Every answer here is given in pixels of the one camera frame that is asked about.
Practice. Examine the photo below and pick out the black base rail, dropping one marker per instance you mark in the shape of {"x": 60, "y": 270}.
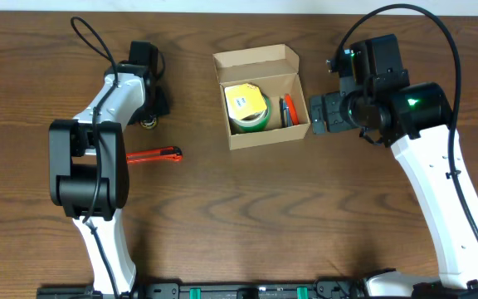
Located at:
{"x": 319, "y": 289}

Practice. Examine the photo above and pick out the red utility knife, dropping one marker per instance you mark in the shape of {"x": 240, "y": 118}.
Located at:
{"x": 172, "y": 153}

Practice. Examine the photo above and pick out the yellow sticky note pad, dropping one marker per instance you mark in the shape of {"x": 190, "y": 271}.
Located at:
{"x": 244, "y": 100}

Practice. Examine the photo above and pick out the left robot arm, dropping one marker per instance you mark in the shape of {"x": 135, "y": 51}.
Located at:
{"x": 88, "y": 168}

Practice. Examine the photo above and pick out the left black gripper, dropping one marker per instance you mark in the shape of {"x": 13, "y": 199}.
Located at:
{"x": 164, "y": 104}

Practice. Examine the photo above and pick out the green tape roll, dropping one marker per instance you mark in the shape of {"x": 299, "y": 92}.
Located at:
{"x": 258, "y": 123}

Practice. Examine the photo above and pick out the cardboard box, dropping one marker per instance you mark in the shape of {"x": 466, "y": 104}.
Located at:
{"x": 274, "y": 69}

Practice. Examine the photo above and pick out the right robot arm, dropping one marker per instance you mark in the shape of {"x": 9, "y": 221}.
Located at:
{"x": 414, "y": 122}

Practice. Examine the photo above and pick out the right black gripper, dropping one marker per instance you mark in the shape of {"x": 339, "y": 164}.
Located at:
{"x": 332, "y": 101}

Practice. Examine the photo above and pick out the black yellow correction tape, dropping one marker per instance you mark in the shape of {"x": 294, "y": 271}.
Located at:
{"x": 150, "y": 123}

